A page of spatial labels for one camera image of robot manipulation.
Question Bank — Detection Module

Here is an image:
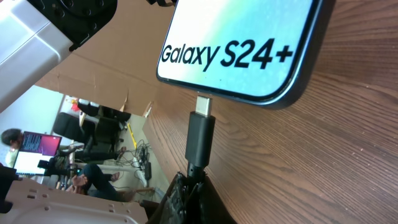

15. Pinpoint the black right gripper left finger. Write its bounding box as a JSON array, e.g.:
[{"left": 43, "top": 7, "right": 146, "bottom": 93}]
[{"left": 141, "top": 172, "right": 189, "bottom": 224}]

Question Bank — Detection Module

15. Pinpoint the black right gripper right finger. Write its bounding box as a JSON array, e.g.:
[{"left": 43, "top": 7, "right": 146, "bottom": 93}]
[{"left": 196, "top": 176, "right": 237, "bottom": 224}]

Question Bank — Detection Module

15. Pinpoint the black USB charging cable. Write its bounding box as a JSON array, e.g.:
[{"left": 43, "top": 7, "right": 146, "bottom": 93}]
[{"left": 184, "top": 95, "right": 216, "bottom": 181}]

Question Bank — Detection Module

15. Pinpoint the Galaxy S24+ smartphone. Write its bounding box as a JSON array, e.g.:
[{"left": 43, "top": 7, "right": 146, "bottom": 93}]
[{"left": 156, "top": 0, "right": 335, "bottom": 110}]

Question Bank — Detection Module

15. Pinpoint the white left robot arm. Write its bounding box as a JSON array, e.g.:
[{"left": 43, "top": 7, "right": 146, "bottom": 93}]
[{"left": 1, "top": 0, "right": 118, "bottom": 110}]

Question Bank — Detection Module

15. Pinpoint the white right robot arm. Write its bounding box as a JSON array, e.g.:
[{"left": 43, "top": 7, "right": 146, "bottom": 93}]
[{"left": 1, "top": 166, "right": 235, "bottom": 223}]

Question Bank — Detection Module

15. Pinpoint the person sitting in background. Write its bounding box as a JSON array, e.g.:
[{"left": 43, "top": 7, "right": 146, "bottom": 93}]
[{"left": 1, "top": 128, "right": 135, "bottom": 202}]

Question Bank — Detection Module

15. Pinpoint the black office chair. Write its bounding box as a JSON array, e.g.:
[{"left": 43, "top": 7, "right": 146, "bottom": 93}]
[{"left": 53, "top": 107, "right": 131, "bottom": 163}]

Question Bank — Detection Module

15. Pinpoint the laptop with red screen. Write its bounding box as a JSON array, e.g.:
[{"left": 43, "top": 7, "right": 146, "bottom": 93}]
[{"left": 13, "top": 131, "right": 62, "bottom": 175}]

